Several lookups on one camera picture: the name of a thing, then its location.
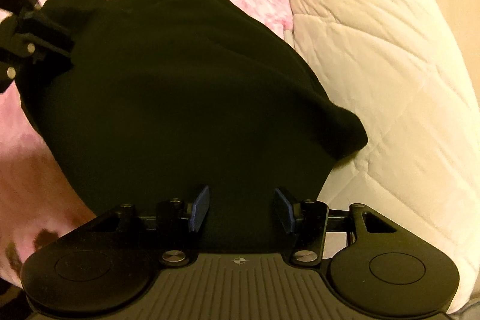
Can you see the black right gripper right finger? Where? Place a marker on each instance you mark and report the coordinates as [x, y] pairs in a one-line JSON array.
[[365, 260]]

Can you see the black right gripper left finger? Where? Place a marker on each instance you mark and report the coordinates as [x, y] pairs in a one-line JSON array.
[[111, 261]]

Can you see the black garment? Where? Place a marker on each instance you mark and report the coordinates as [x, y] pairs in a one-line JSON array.
[[167, 97]]

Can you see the cream quilted mattress cover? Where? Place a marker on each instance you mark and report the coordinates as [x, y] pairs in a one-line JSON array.
[[396, 65]]

